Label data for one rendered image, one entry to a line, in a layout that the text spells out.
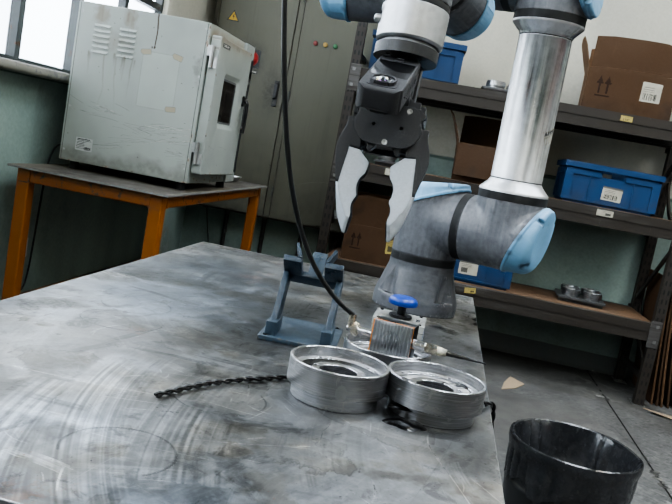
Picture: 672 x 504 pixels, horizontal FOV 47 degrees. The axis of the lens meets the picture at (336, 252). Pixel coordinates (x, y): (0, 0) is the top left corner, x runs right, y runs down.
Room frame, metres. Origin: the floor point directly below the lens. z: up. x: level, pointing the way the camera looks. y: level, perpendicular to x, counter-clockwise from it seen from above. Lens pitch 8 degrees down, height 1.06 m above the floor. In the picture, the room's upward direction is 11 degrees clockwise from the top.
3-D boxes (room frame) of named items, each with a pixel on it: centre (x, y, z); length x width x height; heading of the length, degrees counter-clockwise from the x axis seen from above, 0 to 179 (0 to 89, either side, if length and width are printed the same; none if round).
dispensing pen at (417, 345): (0.88, -0.11, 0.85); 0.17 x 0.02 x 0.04; 70
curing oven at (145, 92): (3.31, 0.81, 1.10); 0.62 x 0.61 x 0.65; 173
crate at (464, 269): (4.44, -0.77, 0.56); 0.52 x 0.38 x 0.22; 80
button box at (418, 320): (1.05, -0.10, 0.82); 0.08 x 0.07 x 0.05; 173
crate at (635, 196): (4.36, -1.41, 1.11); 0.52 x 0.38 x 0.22; 83
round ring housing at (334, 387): (0.78, -0.03, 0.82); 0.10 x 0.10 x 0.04
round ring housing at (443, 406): (0.79, -0.13, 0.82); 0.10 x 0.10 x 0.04
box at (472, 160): (4.43, -0.75, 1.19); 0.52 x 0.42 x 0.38; 83
